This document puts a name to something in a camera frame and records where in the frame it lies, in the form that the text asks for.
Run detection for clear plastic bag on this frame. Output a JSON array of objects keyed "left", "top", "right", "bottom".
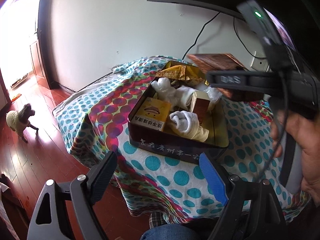
[{"left": 194, "top": 82, "right": 222, "bottom": 112}]

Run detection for brown labelled snack packet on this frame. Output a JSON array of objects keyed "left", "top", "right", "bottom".
[{"left": 186, "top": 52, "right": 266, "bottom": 103}]

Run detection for tan brown medicine box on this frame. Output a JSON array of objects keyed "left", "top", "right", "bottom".
[{"left": 189, "top": 90, "right": 210, "bottom": 124}]

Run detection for golden yellow snack packet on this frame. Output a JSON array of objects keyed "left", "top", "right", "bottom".
[{"left": 156, "top": 64, "right": 206, "bottom": 87}]

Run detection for grey white sock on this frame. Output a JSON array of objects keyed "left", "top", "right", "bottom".
[{"left": 175, "top": 85, "right": 196, "bottom": 111}]

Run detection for white sock pair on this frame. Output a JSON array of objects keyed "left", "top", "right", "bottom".
[{"left": 151, "top": 77, "right": 177, "bottom": 110}]

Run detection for person's right hand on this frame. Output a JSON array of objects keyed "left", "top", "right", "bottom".
[{"left": 270, "top": 110, "right": 320, "bottom": 207}]

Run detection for small dog in sweater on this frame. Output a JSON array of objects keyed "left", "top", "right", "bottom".
[{"left": 5, "top": 103, "right": 39, "bottom": 143}]

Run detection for colourful polka dot tablecloth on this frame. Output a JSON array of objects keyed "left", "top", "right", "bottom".
[{"left": 53, "top": 56, "right": 310, "bottom": 224}]

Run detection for white wall socket plate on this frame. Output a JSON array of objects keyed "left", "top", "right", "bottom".
[{"left": 251, "top": 51, "right": 269, "bottom": 72}]

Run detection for black tv cable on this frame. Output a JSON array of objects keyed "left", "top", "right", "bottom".
[{"left": 181, "top": 11, "right": 221, "bottom": 61}]

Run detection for dark door frame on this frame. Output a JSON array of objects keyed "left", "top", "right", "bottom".
[{"left": 37, "top": 0, "right": 58, "bottom": 89}]

